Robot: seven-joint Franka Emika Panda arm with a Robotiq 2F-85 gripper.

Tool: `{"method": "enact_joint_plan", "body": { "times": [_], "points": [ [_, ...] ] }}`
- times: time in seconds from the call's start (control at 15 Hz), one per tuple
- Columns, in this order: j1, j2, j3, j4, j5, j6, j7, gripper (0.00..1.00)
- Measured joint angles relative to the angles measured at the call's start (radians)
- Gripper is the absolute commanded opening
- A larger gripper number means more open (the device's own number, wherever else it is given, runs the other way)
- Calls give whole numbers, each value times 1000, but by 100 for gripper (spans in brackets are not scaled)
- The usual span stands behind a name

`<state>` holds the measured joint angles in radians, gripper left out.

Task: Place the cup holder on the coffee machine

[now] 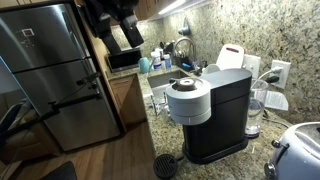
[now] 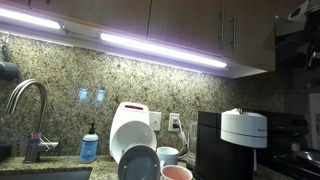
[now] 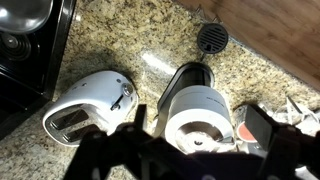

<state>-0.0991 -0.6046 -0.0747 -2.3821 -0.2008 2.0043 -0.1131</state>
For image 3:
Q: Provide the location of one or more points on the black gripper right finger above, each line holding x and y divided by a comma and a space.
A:
283, 150

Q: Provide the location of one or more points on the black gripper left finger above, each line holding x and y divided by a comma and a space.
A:
100, 156

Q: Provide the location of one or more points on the black and white coffee machine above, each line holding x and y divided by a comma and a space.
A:
196, 106

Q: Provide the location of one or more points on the white paper sheets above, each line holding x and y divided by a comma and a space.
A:
300, 116

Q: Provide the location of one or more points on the pink ceramic mug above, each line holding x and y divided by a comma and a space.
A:
242, 131

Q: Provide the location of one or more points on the black electric stove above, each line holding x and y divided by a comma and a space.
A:
36, 66

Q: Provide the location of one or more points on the stainless steel pot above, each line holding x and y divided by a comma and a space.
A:
20, 13

